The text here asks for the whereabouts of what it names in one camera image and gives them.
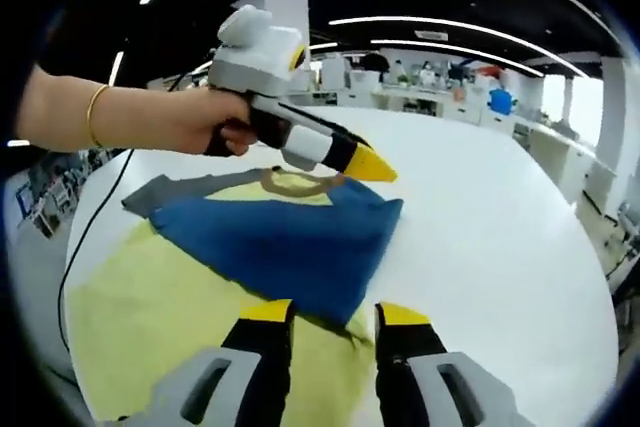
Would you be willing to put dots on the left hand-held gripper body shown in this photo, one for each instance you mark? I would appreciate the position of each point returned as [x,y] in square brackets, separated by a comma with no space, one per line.
[250,62]

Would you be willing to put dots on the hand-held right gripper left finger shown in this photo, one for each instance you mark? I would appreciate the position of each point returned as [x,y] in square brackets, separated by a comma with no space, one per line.
[210,387]

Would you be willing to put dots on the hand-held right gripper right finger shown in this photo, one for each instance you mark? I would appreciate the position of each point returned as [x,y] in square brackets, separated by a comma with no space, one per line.
[425,387]

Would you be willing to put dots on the yellow blue grey garment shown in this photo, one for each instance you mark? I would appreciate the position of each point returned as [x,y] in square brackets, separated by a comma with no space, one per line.
[280,247]

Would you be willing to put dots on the person's left hand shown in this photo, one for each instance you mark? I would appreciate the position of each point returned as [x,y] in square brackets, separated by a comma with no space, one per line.
[170,117]

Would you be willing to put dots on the blue bag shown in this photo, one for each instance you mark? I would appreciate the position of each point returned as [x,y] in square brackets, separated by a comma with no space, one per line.
[501,101]

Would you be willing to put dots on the long white counter cabinet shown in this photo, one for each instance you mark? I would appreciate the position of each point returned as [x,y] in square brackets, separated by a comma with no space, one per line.
[550,147]

